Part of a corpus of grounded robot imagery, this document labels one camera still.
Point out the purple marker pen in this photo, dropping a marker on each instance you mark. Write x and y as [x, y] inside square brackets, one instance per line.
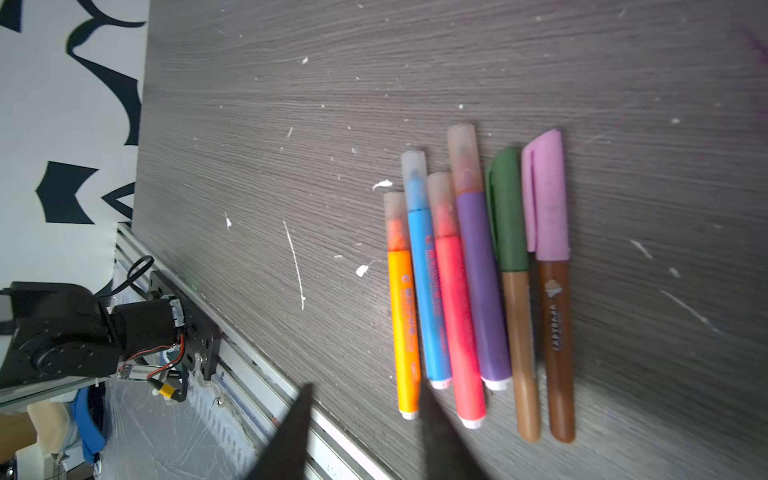
[485, 293]

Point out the brown marker pen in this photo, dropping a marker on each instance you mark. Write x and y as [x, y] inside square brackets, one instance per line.
[547, 237]

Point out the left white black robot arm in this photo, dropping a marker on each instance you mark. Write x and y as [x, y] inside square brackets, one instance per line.
[56, 330]

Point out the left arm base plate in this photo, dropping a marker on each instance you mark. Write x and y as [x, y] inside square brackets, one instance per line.
[202, 335]

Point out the red pink marker pen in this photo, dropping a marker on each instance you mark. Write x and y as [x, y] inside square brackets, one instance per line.
[467, 382]

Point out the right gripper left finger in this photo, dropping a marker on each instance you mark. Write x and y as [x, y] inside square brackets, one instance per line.
[286, 455]

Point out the aluminium front rail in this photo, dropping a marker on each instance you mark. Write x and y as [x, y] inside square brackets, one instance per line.
[248, 397]

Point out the orange marker pen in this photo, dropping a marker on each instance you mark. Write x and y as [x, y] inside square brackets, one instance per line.
[403, 305]

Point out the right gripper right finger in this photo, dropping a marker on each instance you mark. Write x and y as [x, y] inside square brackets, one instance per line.
[447, 456]

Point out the blue marker pen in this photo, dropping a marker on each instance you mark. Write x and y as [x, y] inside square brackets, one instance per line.
[429, 299]

